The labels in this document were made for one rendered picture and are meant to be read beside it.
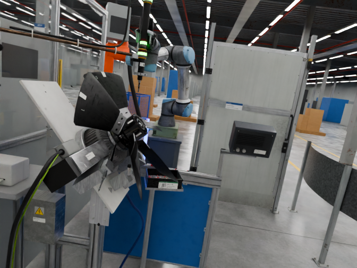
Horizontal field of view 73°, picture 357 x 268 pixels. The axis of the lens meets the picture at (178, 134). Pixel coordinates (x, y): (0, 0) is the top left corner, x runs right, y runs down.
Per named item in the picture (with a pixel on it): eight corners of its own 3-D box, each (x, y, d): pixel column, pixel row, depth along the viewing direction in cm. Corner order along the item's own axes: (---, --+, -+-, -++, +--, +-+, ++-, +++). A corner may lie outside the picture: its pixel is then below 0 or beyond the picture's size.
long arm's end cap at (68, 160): (43, 172, 85) (69, 156, 83) (56, 189, 86) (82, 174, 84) (38, 175, 82) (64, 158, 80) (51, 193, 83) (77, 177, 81)
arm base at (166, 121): (160, 122, 216) (161, 110, 213) (177, 124, 213) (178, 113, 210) (155, 125, 201) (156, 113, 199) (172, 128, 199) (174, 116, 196)
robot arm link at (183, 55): (178, 111, 208) (179, 44, 183) (194, 115, 201) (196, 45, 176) (170, 116, 198) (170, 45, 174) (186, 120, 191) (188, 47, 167)
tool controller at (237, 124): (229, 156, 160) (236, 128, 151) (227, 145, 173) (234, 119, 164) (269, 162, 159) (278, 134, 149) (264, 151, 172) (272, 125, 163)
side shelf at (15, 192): (-35, 192, 110) (-36, 186, 109) (21, 167, 145) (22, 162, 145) (15, 201, 109) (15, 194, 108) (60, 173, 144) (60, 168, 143)
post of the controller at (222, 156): (216, 176, 166) (221, 149, 162) (216, 175, 169) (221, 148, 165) (220, 177, 166) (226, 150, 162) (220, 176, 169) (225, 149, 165)
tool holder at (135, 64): (132, 74, 117) (134, 52, 116) (127, 73, 123) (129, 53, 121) (149, 76, 122) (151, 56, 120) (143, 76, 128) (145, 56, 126)
